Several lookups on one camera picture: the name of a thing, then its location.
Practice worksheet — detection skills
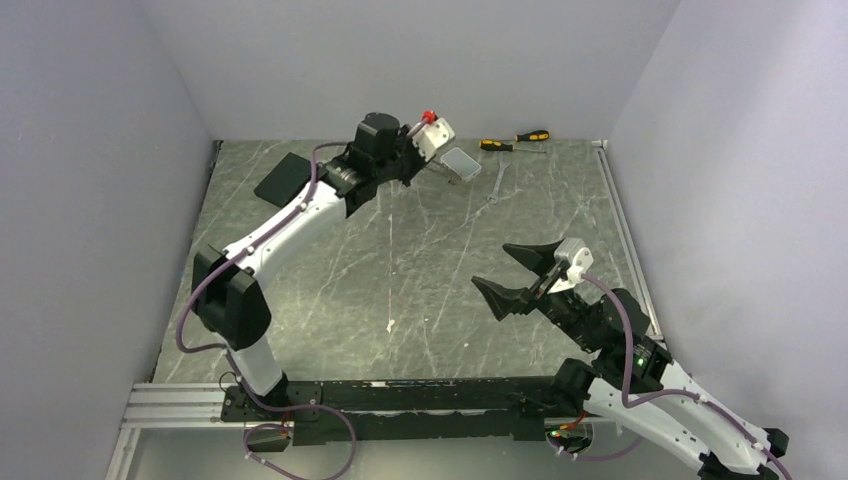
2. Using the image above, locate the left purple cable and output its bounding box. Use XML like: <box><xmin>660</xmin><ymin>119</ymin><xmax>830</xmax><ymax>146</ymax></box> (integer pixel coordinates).
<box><xmin>174</xmin><ymin>122</ymin><xmax>425</xmax><ymax>415</ymax></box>

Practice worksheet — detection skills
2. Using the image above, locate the large metal keyring with rings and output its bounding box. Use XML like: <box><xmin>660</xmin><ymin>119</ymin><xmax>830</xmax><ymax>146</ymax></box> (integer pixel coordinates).
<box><xmin>425</xmin><ymin>162</ymin><xmax>461</xmax><ymax>185</ymax></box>

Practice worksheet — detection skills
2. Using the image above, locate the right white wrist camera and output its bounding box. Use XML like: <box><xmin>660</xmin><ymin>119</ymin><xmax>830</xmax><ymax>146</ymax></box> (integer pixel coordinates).
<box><xmin>548</xmin><ymin>237</ymin><xmax>594</xmax><ymax>294</ymax></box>

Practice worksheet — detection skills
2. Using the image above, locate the black flat pad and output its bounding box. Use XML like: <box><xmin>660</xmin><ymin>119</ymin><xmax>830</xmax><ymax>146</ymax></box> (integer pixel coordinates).
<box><xmin>253</xmin><ymin>153</ymin><xmax>311</xmax><ymax>209</ymax></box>

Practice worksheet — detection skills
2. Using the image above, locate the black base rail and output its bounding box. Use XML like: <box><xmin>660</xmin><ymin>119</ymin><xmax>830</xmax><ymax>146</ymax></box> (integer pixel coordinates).
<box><xmin>221</xmin><ymin>369</ymin><xmax>596</xmax><ymax>446</ymax></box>

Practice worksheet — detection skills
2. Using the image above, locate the left aluminium frame rail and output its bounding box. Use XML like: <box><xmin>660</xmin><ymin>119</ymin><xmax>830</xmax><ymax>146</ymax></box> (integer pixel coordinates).
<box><xmin>121</xmin><ymin>383</ymin><xmax>225</xmax><ymax>429</ymax></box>

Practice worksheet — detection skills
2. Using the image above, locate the yellow black screwdriver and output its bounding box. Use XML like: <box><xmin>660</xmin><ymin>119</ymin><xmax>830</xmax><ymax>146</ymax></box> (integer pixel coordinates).
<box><xmin>514</xmin><ymin>130</ymin><xmax>550</xmax><ymax>143</ymax></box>
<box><xmin>479</xmin><ymin>139</ymin><xmax>545</xmax><ymax>154</ymax></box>

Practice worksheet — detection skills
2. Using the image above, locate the aluminium frame rail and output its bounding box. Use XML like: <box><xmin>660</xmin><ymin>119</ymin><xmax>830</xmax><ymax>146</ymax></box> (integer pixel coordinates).
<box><xmin>591</xmin><ymin>139</ymin><xmax>709</xmax><ymax>422</ymax></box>
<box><xmin>121</xmin><ymin>383</ymin><xmax>225</xmax><ymax>429</ymax></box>

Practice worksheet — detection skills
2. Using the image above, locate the yellow black screwdriver lower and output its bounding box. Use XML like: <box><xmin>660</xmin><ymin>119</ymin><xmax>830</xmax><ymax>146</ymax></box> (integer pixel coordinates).
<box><xmin>479</xmin><ymin>139</ymin><xmax>545</xmax><ymax>154</ymax></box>

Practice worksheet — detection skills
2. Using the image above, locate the clear plastic box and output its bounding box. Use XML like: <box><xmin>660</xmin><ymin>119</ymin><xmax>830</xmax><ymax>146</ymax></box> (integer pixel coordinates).
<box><xmin>439</xmin><ymin>147</ymin><xmax>482</xmax><ymax>183</ymax></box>

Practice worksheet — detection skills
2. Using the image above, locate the silver wrench right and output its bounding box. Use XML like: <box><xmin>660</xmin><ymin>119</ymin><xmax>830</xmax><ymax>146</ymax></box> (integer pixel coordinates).
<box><xmin>487</xmin><ymin>159</ymin><xmax>511</xmax><ymax>204</ymax></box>

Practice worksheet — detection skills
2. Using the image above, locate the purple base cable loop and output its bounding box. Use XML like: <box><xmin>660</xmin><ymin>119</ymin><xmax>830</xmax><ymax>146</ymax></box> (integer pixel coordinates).
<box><xmin>242</xmin><ymin>404</ymin><xmax>359</xmax><ymax>480</ymax></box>

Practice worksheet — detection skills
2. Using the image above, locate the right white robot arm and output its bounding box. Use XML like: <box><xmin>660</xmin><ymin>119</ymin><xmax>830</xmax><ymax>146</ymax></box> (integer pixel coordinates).
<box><xmin>472</xmin><ymin>238</ymin><xmax>791</xmax><ymax>479</ymax></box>

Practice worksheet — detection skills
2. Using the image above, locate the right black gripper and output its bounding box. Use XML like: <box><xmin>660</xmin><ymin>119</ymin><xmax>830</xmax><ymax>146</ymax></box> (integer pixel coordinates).
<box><xmin>470</xmin><ymin>239</ymin><xmax>600</xmax><ymax>352</ymax></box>

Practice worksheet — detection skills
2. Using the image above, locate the yellow black screwdriver upper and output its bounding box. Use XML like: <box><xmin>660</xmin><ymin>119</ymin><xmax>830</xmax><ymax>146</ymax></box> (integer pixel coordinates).
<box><xmin>514</xmin><ymin>130</ymin><xmax>550</xmax><ymax>143</ymax></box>

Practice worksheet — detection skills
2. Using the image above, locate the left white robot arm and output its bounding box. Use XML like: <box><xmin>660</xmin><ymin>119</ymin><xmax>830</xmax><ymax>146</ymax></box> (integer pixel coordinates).
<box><xmin>185</xmin><ymin>111</ymin><xmax>453</xmax><ymax>420</ymax></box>

